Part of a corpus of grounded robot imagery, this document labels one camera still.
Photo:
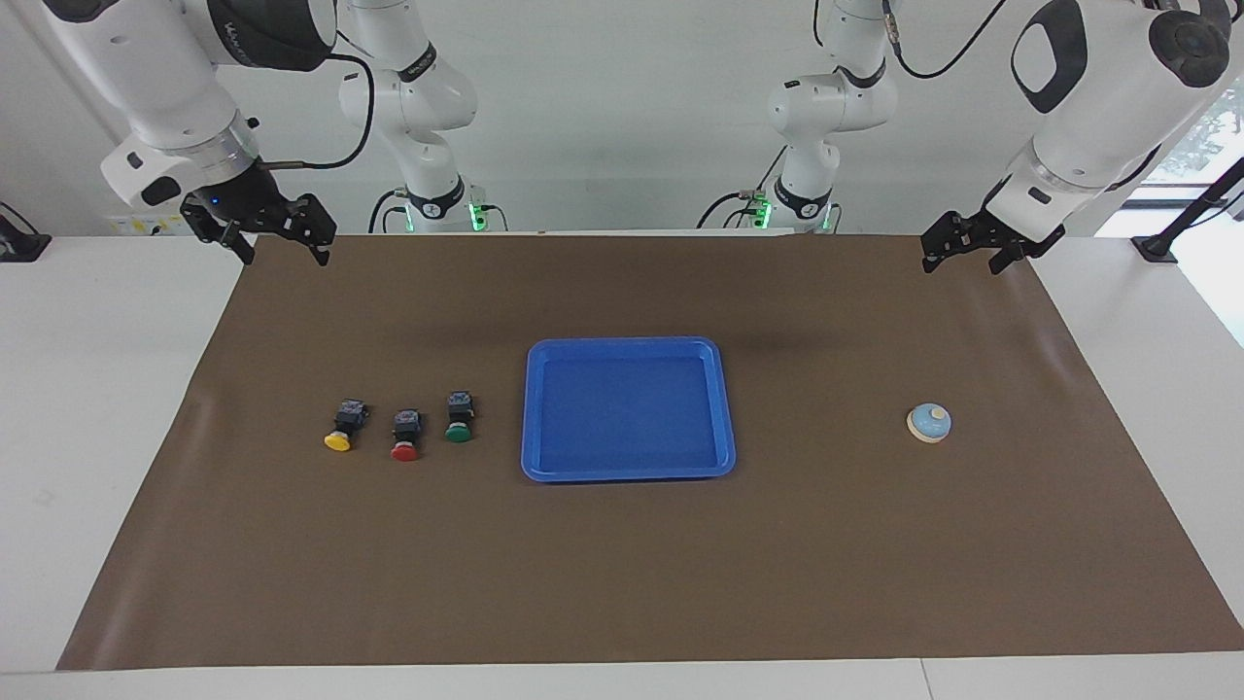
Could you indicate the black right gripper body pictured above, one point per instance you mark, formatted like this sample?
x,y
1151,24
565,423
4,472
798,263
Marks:
x,y
243,199

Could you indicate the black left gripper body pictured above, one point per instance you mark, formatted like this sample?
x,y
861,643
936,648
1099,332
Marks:
x,y
1006,233

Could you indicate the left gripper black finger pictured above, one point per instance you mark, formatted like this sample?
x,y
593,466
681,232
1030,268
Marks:
x,y
945,238
1009,255

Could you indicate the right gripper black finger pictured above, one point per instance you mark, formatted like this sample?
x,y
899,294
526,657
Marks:
x,y
219,231
316,226

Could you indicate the light blue call bell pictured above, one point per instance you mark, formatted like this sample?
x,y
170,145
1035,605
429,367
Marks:
x,y
929,421

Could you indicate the yellow push button switch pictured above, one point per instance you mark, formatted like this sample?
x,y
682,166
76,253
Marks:
x,y
337,441

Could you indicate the red push button switch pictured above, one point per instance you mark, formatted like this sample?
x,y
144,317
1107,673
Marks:
x,y
404,451

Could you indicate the green push button switch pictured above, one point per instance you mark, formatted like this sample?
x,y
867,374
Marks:
x,y
458,433

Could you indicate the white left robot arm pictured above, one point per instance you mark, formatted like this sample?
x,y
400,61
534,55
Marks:
x,y
1098,126

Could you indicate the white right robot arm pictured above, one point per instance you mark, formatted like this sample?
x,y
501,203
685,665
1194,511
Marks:
x,y
165,87

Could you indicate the blue plastic tray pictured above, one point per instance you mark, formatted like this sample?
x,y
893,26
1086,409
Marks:
x,y
632,418

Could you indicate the black table clamp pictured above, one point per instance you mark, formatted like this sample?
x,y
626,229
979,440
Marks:
x,y
19,243

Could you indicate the brown table mat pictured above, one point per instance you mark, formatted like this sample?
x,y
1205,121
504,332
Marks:
x,y
389,564

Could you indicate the black camera stand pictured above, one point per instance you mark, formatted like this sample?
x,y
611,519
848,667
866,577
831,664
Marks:
x,y
1191,209

